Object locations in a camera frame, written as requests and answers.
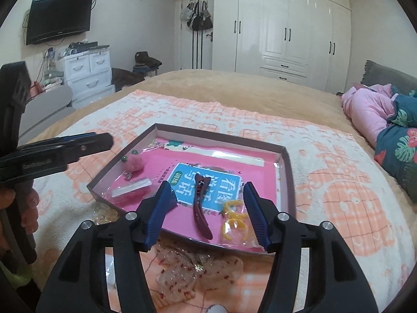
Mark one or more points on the grey quilted headboard cushion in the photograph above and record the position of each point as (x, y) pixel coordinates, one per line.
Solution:
(384, 75)

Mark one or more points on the shallow cardboard box tray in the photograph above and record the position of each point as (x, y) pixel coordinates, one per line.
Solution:
(288, 186)

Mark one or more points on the white wardrobe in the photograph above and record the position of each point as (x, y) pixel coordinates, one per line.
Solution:
(277, 22)

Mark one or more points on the white door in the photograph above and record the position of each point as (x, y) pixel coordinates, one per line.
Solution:
(185, 52)

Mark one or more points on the clear red speckled hair claw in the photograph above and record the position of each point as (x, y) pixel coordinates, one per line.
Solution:
(177, 274)
(221, 265)

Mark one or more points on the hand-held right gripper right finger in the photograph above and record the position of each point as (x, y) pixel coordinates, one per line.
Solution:
(255, 215)

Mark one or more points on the black set-top box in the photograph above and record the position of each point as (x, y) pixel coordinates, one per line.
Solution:
(88, 46)

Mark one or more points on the dark bag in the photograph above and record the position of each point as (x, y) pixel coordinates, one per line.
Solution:
(125, 78)

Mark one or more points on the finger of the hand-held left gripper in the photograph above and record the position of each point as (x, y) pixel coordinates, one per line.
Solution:
(86, 135)
(94, 143)

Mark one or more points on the dark clothes on stool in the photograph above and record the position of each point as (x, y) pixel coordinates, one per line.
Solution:
(146, 60)

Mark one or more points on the bed with tan cover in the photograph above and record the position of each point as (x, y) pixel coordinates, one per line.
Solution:
(228, 88)

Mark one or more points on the black wall television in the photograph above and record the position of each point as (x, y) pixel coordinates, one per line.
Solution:
(58, 18)

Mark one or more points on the person's left hand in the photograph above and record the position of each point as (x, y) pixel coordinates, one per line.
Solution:
(31, 210)

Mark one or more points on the hanging bags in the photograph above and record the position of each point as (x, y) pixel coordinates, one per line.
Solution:
(197, 19)

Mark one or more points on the teal floral quilt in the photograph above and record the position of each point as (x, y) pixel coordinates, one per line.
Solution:
(400, 143)

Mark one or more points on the dark red hair clip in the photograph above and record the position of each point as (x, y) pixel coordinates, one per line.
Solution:
(200, 202)

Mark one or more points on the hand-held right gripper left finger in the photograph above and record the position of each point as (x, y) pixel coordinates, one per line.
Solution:
(161, 212)

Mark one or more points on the white drawer cabinet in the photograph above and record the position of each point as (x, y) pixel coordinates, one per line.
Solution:
(84, 75)

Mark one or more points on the pink quilt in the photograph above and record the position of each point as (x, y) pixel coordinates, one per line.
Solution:
(368, 114)

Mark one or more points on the clear plastic packet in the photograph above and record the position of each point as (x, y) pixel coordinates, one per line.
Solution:
(106, 213)

